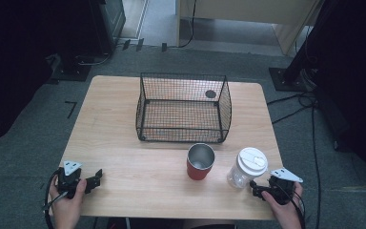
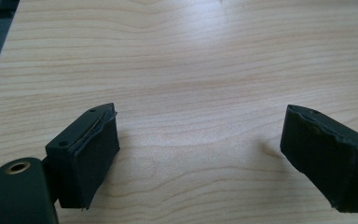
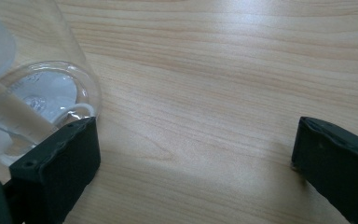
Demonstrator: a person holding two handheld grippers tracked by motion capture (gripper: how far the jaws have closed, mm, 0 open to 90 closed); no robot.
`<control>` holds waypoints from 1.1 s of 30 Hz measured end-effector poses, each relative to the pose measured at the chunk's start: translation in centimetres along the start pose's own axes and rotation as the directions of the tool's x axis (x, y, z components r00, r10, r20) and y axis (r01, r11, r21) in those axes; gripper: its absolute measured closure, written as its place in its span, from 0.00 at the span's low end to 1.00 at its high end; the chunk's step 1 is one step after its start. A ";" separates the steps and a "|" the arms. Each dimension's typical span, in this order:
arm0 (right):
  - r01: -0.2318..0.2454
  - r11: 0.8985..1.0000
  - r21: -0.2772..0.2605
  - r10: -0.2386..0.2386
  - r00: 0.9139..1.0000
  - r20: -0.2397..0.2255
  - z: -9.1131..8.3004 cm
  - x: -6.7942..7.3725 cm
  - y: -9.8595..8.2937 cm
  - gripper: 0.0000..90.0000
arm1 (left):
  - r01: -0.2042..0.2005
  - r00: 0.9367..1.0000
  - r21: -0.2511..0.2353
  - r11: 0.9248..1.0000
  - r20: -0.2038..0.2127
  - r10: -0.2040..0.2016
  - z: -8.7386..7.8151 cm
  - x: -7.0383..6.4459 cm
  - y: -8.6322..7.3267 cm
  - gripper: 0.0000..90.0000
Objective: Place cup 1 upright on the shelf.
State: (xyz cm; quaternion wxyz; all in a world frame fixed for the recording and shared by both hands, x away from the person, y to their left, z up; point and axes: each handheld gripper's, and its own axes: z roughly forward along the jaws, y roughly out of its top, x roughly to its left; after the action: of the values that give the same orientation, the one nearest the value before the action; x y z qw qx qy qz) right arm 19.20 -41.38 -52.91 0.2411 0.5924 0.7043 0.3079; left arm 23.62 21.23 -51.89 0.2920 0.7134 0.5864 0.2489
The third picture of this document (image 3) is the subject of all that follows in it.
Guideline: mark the clear glass beaker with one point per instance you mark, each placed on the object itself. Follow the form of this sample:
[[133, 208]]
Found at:
[[43, 84]]

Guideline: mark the white stirring rod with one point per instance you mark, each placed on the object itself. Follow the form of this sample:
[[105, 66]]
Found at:
[[15, 110]]

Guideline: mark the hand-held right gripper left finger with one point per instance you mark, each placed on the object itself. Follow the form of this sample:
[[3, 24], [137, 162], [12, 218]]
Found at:
[[56, 165]]

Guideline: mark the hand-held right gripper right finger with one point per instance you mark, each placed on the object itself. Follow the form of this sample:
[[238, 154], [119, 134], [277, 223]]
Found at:
[[338, 165]]

